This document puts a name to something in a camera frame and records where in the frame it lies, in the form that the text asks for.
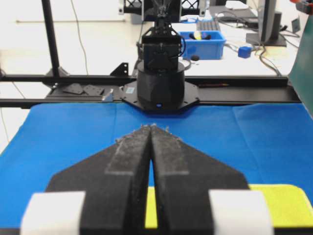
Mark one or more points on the blue table cloth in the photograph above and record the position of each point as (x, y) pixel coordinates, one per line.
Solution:
(268, 143)

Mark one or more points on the black computer monitor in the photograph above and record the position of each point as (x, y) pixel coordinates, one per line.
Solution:
(268, 26)

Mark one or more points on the black metal frame rail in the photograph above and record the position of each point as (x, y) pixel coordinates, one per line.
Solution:
(199, 90)

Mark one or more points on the black vertical frame post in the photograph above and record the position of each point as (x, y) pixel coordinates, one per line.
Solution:
(51, 37)

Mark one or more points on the dark green backdrop board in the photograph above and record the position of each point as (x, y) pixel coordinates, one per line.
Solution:
(301, 75)

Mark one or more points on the blue plastic bin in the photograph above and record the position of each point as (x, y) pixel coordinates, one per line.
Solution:
(210, 47)

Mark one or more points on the small blue cube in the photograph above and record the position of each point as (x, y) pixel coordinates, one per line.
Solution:
(244, 52)

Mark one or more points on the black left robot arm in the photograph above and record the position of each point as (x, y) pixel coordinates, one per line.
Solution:
(160, 79)

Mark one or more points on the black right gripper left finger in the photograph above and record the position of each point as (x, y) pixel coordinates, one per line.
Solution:
(115, 181)

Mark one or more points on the yellow-green towel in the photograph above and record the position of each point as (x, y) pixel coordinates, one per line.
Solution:
(260, 210)

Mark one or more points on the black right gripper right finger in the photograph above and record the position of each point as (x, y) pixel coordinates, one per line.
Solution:
(183, 176)

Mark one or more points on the black keyboard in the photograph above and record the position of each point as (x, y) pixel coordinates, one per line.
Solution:
(208, 25)

